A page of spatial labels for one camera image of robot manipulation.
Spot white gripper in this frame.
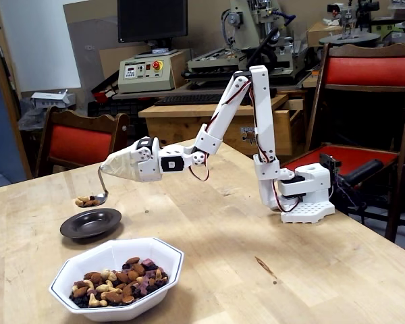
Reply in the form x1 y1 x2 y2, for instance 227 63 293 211
134 136 163 183

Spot beige masking tape wrap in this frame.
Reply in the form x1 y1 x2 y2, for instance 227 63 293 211
99 141 139 180

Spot bent metal spoon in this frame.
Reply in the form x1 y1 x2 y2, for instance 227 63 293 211
76 167 109 207

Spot scooped nut portion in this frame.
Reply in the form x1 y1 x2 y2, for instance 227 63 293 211
74 194 101 208

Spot wooden workbench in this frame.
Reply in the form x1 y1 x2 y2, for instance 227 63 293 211
138 94 313 158

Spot black plastic crate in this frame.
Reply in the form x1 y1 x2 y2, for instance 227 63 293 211
86 99 153 119

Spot low wooden chair red back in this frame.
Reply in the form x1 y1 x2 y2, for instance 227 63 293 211
33 105 131 178

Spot black keyboard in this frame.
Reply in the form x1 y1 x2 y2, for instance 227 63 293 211
154 93 223 107

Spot black red tool case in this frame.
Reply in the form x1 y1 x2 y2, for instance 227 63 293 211
90 70 121 102

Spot beige control box red button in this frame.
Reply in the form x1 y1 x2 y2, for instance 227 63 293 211
117 50 186 95

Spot small dark metal dish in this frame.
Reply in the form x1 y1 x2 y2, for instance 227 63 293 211
59 208 123 239

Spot white octagonal bowl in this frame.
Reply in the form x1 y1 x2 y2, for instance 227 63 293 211
49 237 184 322

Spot small brown cardboard sheet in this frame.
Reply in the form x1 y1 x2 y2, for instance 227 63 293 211
98 43 156 82

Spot white paper model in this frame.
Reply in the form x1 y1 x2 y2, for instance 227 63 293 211
30 89 77 111

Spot large cardboard panel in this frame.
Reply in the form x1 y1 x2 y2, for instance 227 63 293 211
62 0 119 102

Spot grey plastic wrap bundle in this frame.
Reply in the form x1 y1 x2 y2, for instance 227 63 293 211
18 107 48 131

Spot black computer monitor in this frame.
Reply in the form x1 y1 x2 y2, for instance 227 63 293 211
117 0 189 57

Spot nut and fruit mix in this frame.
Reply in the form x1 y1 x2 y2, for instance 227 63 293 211
69 256 169 308

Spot white board panel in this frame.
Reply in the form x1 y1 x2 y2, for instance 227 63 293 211
0 0 82 92

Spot beige milling machine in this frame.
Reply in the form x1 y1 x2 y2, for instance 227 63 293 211
182 0 311 90

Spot black circuit board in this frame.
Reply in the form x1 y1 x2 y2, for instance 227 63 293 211
319 152 342 176

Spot brown cardboard box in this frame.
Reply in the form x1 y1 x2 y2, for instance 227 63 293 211
306 22 345 48

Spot black round platform device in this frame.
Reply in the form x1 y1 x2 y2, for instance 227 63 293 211
319 0 382 48

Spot tall wooden chair red cushions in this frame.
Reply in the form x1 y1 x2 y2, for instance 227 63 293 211
283 42 405 244

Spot green box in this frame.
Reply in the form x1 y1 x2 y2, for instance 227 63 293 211
371 18 405 34

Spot purple cable bundle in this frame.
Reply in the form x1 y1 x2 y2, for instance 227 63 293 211
333 175 367 223

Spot black cylindrical handle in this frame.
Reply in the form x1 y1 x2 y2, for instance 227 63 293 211
344 159 385 188

